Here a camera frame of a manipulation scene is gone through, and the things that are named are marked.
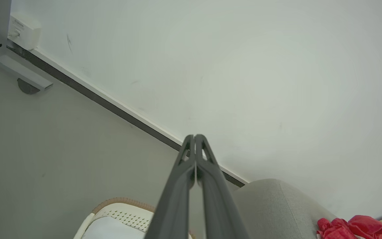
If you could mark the white basket with brown rim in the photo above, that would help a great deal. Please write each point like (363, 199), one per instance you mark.
(128, 214)

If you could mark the red garment with white stripes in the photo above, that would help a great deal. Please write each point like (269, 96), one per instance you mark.
(353, 227)

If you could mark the grey fabric sofa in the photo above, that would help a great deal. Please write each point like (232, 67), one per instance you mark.
(277, 212)

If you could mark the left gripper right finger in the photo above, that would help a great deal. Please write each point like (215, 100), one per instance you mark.
(221, 212)

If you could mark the dark skirting board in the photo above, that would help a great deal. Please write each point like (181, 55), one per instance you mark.
(111, 104)

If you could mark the white wall box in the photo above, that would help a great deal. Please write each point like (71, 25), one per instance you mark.
(25, 31)

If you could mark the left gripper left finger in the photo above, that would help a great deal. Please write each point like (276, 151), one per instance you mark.
(174, 205)

